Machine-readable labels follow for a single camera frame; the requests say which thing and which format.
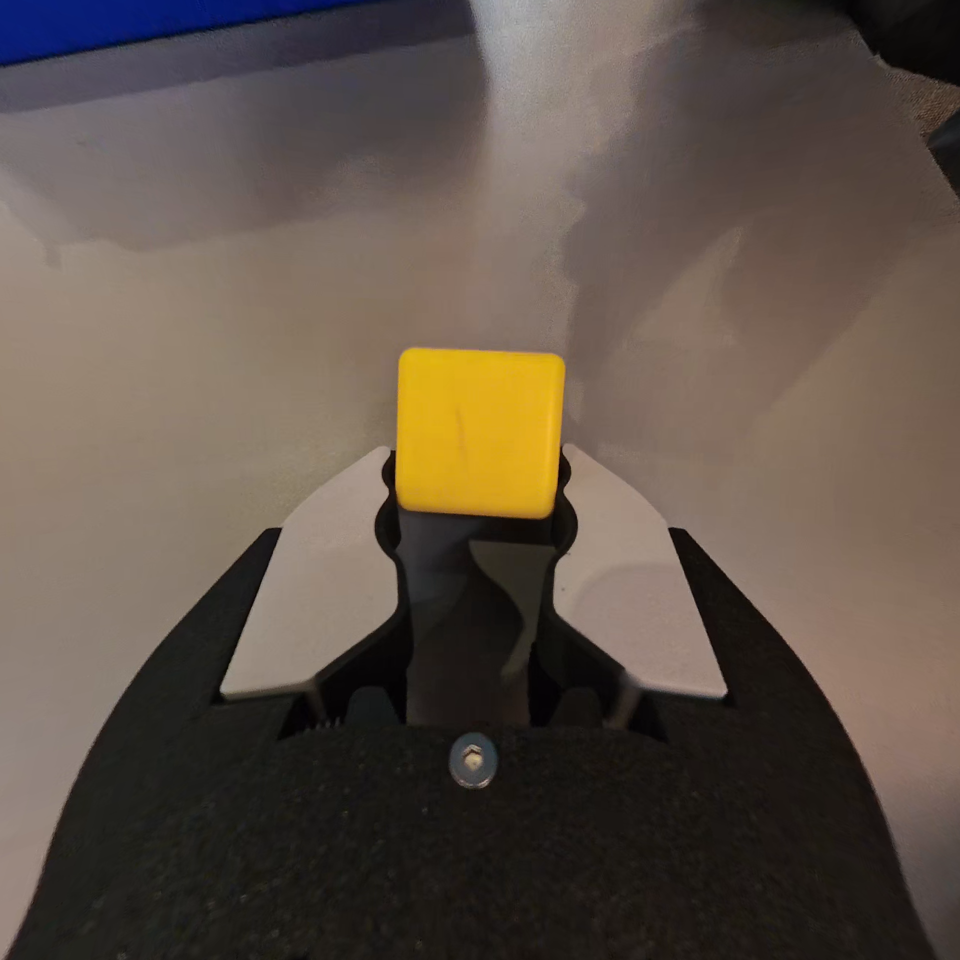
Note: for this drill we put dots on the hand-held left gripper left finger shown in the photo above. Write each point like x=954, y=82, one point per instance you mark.
x=315, y=600

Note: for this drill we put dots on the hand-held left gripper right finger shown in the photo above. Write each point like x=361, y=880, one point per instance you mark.
x=637, y=600

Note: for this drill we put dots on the yellow cube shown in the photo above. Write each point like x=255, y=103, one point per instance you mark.
x=480, y=435

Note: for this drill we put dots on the blue plastic bin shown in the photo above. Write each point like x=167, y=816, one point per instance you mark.
x=150, y=22

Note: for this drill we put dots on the grey desk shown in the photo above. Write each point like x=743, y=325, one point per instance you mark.
x=225, y=300

